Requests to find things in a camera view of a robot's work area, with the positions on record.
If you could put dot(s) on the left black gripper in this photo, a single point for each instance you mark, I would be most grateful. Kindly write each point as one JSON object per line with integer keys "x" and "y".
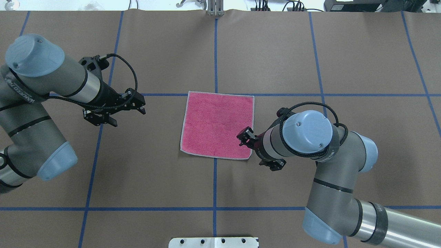
{"x": 109, "y": 96}

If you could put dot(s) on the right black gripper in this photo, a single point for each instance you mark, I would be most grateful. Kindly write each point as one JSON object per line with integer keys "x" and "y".
{"x": 258, "y": 143}

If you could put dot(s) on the pink and grey towel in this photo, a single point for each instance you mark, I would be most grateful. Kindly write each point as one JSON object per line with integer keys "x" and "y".
{"x": 212, "y": 122}

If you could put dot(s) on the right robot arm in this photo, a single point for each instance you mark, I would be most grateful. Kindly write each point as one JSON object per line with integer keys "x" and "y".
{"x": 332, "y": 211}

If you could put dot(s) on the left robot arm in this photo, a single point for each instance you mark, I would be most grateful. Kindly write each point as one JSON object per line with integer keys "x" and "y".
{"x": 35, "y": 71}

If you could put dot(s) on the black box on desk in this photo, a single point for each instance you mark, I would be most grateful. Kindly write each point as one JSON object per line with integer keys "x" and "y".
{"x": 352, "y": 5}

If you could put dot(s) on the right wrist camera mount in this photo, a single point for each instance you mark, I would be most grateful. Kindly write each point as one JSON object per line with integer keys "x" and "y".
{"x": 273, "y": 165}

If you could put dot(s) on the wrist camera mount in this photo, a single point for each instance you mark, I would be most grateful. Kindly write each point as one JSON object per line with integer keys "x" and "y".
{"x": 95, "y": 64}
{"x": 273, "y": 165}

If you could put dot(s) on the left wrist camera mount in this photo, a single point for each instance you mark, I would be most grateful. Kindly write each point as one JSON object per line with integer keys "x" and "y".
{"x": 95, "y": 64}

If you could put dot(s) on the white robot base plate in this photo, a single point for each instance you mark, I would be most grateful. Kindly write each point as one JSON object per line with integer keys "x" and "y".
{"x": 214, "y": 242}

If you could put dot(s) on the aluminium frame post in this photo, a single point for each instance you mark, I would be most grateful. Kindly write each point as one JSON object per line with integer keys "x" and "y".
{"x": 215, "y": 8}

